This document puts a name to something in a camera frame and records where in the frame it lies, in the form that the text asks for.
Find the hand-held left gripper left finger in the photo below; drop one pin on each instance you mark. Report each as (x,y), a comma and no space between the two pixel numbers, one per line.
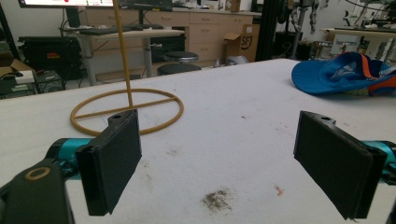
(109,161)

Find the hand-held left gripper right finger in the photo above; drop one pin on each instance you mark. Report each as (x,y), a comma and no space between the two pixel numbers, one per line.
(336,161)

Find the blue baseball cap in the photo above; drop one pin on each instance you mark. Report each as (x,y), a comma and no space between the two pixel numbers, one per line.
(342,74)

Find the black round stool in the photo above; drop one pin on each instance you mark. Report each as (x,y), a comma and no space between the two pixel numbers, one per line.
(181,56)
(178,68)

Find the black equipment case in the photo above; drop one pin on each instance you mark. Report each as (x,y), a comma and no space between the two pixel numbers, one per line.
(51,56)

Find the white workbench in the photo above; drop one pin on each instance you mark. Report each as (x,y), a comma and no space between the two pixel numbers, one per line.
(358,37)

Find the wooden desk with metal legs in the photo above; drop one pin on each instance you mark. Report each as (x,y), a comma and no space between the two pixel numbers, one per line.
(130,37)

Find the black keyboard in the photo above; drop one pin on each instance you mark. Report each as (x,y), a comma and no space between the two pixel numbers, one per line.
(104,30)

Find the cardboard box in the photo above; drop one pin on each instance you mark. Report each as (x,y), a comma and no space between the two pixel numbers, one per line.
(242,42)

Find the computer monitor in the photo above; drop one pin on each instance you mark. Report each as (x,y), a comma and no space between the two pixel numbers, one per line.
(93,3)

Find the wooden drawer cabinet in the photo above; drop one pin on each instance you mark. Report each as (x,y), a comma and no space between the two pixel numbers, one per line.
(211,31)

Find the black metal frame post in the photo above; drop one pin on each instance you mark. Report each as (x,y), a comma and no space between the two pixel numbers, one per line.
(269,29)

